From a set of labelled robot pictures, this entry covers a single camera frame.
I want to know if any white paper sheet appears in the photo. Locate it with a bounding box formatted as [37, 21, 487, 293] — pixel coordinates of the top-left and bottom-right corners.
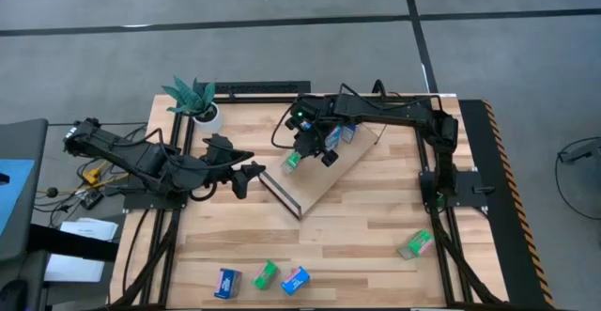
[60, 216, 119, 242]
[43, 253, 107, 284]

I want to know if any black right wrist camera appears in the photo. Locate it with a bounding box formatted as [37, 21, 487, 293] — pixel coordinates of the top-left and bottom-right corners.
[320, 148, 340, 168]

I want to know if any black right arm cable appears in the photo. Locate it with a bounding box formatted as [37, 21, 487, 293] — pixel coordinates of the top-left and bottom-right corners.
[270, 106, 301, 151]

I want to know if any black mat with striped edge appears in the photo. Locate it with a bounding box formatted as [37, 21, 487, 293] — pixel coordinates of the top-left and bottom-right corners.
[457, 98, 558, 310]

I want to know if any green plant in white pot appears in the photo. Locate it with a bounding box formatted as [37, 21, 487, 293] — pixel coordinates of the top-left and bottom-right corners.
[162, 75, 225, 134]

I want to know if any blue pad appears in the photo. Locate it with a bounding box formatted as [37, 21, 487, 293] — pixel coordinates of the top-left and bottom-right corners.
[0, 159, 37, 238]

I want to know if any black power brick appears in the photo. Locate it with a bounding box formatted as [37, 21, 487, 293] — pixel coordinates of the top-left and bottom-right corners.
[78, 189, 103, 210]

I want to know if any light blue Rice Krispies box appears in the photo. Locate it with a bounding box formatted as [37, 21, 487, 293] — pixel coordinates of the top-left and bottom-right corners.
[280, 265, 312, 297]
[326, 125, 342, 151]

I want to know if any black floor cable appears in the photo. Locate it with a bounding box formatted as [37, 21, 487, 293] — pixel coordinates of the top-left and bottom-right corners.
[553, 136, 601, 222]

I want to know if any black aluminium table frame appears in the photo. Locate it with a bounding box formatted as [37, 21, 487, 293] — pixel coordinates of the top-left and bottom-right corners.
[110, 93, 511, 311]

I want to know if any grey chair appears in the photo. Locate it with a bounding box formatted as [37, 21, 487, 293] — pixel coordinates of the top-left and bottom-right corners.
[0, 117, 51, 311]

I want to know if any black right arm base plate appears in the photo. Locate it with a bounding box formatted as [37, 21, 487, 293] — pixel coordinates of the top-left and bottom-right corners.
[419, 168, 497, 210]

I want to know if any grey floor stand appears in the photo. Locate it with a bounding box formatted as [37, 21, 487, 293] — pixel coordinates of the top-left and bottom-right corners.
[556, 136, 601, 166]

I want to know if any yellow cable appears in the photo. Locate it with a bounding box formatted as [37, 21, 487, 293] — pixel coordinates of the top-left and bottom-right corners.
[82, 160, 131, 185]

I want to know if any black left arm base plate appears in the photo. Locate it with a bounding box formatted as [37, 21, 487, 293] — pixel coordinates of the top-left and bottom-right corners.
[122, 186, 192, 210]

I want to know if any green Apple Jacks box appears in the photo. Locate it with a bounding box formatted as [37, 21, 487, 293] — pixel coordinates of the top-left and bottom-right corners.
[250, 258, 282, 291]
[396, 228, 436, 261]
[280, 149, 304, 176]

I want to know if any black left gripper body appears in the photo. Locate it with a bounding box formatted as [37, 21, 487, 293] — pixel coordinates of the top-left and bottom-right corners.
[202, 134, 257, 183]

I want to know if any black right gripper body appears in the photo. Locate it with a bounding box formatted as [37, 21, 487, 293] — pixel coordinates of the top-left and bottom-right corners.
[293, 112, 331, 155]

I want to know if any black flat bar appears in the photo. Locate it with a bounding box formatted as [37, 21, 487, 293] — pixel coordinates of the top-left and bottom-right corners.
[27, 224, 121, 263]

